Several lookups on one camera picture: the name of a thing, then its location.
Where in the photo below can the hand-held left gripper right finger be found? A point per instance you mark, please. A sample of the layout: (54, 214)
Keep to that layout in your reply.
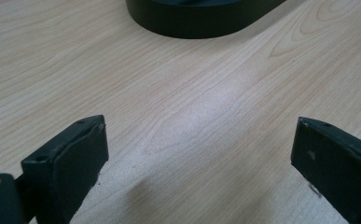
(336, 165)

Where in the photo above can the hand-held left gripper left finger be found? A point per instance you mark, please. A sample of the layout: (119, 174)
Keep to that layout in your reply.
(66, 174)

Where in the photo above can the black oval tray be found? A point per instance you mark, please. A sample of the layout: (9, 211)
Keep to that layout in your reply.
(200, 18)

